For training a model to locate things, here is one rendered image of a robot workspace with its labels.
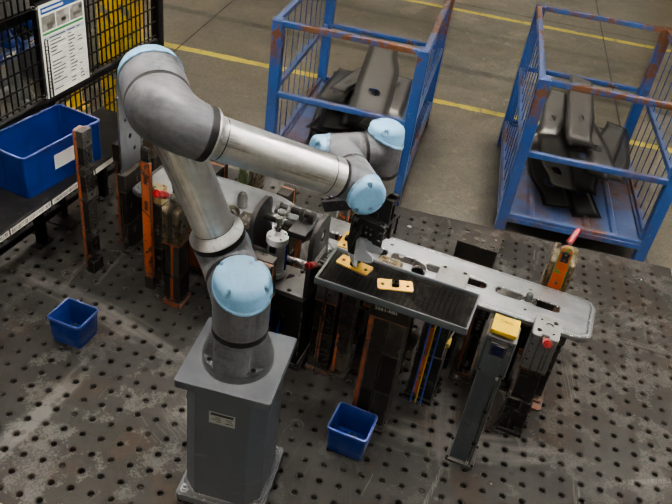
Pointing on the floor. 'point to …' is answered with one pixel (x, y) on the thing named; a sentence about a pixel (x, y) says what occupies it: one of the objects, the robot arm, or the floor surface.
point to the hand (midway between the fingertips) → (355, 258)
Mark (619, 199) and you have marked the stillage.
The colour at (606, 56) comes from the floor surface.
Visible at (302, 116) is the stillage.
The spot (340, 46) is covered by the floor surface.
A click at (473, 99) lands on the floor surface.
